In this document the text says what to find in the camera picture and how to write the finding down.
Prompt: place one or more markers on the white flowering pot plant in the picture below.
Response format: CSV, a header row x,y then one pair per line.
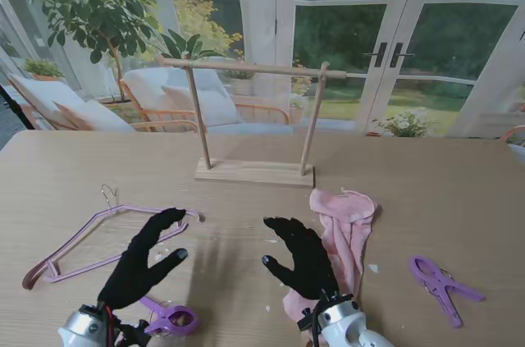
x,y
404,123

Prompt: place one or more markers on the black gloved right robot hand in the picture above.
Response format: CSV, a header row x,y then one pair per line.
x,y
311,265

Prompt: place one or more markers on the purple clothes hanger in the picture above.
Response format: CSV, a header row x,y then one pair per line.
x,y
139,208

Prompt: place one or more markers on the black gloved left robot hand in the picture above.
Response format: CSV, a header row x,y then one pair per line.
x,y
135,265

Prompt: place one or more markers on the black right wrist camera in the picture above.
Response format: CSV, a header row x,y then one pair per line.
x,y
307,319

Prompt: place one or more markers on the purple plastic clothes peg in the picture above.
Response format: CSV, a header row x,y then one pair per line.
x,y
160,324
441,285

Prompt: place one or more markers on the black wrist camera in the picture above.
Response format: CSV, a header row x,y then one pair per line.
x,y
307,319
133,334

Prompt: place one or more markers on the white cushioned lounge chair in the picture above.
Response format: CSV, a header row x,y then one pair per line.
x,y
147,84
45,97

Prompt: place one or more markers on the pink square towel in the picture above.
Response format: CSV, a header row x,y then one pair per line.
x,y
348,232

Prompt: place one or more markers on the leafy potted tree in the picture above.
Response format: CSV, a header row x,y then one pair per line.
x,y
94,6

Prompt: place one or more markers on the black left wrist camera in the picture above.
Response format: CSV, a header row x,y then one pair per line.
x,y
133,334

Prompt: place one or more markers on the wooden hanging rack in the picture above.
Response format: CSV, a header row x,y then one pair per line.
x,y
254,176

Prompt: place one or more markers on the small green pot plant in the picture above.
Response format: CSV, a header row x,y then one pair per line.
x,y
41,68

